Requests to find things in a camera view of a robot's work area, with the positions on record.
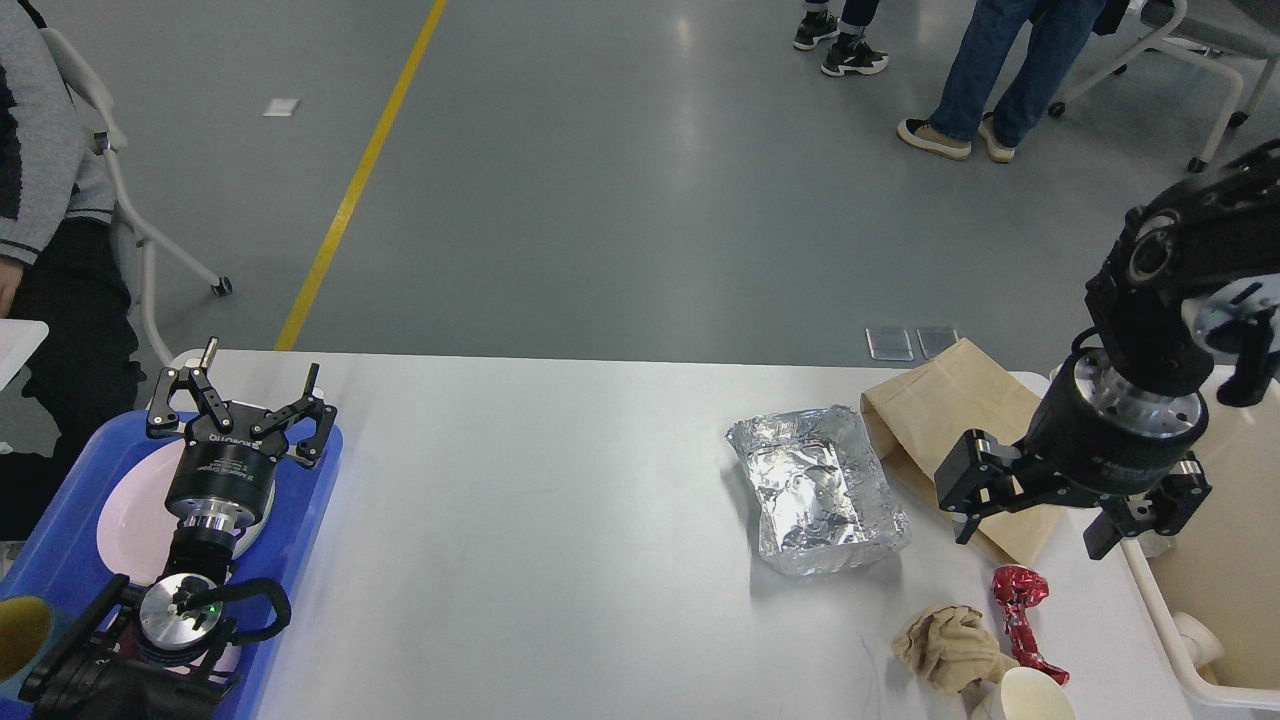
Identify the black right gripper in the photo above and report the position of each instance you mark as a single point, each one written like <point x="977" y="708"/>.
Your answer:
<point x="1094" y="432"/>

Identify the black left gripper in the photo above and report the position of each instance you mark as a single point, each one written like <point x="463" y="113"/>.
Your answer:
<point x="221" y="472"/>

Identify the red foil wrapper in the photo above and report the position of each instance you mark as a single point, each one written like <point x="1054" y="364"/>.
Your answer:
<point x="1016" y="590"/>

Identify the pink plate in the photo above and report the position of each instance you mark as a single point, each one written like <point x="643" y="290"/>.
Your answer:
<point x="136" y="529"/>

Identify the brown paper napkin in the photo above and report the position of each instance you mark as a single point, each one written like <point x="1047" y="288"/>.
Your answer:
<point x="949" y="647"/>

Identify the white paper cup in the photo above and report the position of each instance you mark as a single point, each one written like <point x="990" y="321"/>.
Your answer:
<point x="1202" y="646"/>

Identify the white cup bottom edge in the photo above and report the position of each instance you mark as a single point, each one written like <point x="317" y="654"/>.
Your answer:
<point x="1025" y="693"/>

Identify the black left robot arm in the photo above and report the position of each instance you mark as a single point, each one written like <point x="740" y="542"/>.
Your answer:
<point x="147" y="651"/>

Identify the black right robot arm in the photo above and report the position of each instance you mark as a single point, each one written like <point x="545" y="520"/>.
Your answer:
<point x="1192" y="279"/>

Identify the white plastic bin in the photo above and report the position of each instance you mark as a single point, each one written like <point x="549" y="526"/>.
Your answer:
<point x="1103" y="619"/>

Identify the brown paper bag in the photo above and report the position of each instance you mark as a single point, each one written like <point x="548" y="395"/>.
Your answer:
<point x="914" y="420"/>

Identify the right metal floor plate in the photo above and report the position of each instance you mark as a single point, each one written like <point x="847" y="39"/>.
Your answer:
<point x="934" y="341"/>

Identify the metal floor plate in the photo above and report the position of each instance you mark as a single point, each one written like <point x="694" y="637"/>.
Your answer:
<point x="890" y="344"/>
<point x="934" y="341"/>

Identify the seated person grey cardigan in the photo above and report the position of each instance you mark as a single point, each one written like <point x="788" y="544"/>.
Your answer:
<point x="59" y="268"/>

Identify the left metal floor plate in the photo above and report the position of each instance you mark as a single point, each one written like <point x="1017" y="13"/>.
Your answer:
<point x="890" y="344"/>

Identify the crumpled aluminium foil tray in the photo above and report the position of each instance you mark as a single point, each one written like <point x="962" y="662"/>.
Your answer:
<point x="825" y="503"/>

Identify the white paper on floor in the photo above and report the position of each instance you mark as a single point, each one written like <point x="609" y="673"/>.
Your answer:
<point x="281" y="107"/>

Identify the person in blue jeans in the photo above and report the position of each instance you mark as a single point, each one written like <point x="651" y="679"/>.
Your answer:
<point x="1057" y="37"/>

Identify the person in black trousers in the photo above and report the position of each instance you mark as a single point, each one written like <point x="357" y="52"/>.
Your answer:
<point x="850" y="52"/>

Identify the white office chair right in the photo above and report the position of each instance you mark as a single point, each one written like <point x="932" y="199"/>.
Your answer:
<point x="1202" y="33"/>

